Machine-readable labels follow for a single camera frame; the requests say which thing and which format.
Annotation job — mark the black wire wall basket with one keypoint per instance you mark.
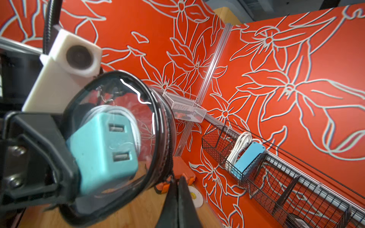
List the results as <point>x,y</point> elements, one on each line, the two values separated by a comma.
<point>281,188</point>

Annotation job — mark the orange plastic tool case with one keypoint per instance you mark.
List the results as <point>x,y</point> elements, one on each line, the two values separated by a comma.
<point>180,169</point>

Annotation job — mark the clear acrylic wall box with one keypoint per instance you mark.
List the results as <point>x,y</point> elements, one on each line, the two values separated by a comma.
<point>184,108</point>

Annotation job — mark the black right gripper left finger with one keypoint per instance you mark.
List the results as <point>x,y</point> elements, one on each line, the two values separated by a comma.
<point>37,168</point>

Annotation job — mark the black charger in basket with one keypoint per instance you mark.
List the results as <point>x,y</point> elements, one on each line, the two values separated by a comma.
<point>294,221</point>

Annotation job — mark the light blue power bank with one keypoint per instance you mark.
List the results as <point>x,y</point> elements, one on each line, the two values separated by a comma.
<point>248,156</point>

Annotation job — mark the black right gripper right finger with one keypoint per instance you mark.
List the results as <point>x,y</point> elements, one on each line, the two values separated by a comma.
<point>178,209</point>

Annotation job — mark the white tape roll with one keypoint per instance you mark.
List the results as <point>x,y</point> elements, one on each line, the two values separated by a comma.
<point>196,197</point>

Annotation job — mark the teal charger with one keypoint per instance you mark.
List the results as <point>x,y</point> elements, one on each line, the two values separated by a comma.
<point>105,151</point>

